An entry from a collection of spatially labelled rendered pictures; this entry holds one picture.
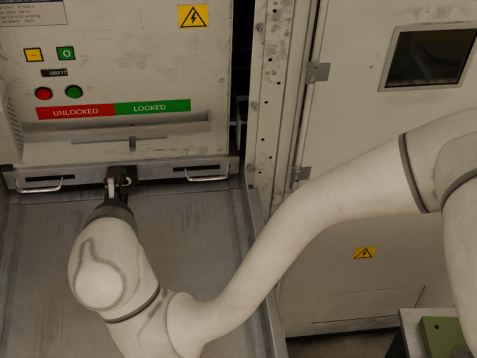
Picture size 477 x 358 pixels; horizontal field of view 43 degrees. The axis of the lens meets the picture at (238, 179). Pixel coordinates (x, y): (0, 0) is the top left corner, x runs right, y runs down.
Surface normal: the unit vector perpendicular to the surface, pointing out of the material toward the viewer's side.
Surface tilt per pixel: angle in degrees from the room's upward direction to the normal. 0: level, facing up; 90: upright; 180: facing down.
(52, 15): 90
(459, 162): 52
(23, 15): 90
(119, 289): 56
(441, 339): 2
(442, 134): 32
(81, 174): 90
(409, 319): 0
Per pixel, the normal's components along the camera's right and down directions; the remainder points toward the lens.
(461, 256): -0.97, -0.19
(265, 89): 0.12, 0.75
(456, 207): -0.91, -0.41
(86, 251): -0.38, -0.79
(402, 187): -0.50, 0.33
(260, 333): 0.04, -0.65
